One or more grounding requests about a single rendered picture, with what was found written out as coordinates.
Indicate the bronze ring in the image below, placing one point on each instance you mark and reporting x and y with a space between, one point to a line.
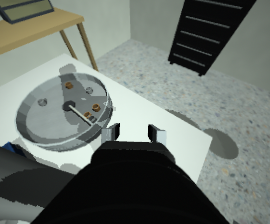
86 114
69 85
97 109

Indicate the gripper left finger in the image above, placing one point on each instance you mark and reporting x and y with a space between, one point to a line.
111 133

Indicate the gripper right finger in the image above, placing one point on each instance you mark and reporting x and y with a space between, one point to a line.
156 135

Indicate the blue open crate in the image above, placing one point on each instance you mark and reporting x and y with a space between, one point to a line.
14 148

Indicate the grey metal ring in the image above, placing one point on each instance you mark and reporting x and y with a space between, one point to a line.
43 103
89 90

